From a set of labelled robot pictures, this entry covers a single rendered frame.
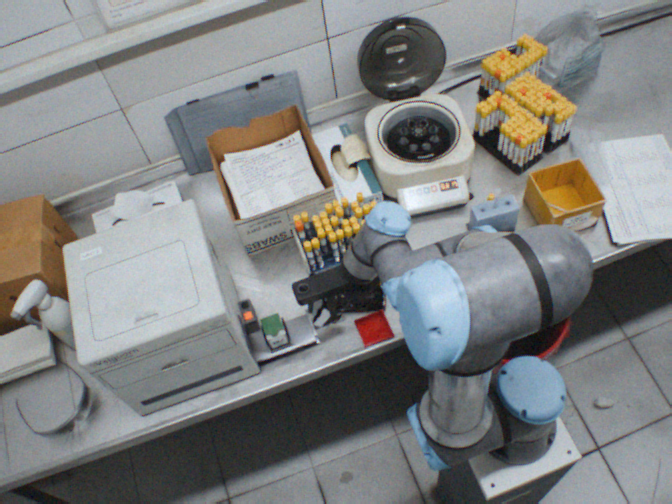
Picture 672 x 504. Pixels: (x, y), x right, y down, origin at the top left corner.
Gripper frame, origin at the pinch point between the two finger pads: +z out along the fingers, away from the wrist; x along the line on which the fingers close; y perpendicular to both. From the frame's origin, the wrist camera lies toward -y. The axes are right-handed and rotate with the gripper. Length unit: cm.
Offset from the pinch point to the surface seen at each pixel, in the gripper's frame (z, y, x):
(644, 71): -51, 98, 39
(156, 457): 113, -12, 19
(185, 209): -13.8, -26.6, 20.3
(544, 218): -29, 49, 4
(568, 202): -30, 60, 8
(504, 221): -25.3, 40.8, 6.3
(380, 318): -3.1, 14.4, -2.2
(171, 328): -9.7, -33.5, -3.9
